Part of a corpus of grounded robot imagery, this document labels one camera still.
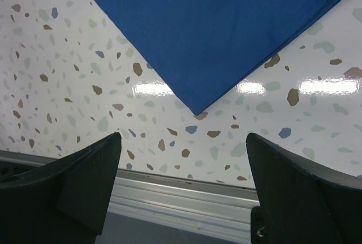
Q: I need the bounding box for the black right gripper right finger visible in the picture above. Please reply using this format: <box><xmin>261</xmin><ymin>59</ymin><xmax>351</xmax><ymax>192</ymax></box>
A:
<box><xmin>246</xmin><ymin>133</ymin><xmax>361</xmax><ymax>243</ymax></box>

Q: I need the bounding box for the aluminium frame rail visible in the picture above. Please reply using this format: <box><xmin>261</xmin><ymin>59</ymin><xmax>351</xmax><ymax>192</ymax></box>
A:
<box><xmin>1</xmin><ymin>151</ymin><xmax>258</xmax><ymax>243</ymax></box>

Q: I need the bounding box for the blue surgical drape cloth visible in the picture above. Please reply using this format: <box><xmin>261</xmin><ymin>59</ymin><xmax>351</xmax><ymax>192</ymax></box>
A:
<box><xmin>94</xmin><ymin>0</ymin><xmax>340</xmax><ymax>115</ymax></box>

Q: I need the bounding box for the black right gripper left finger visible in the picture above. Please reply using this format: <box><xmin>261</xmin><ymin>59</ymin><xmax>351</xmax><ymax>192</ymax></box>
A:
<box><xmin>1</xmin><ymin>132</ymin><xmax>122</xmax><ymax>243</ymax></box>

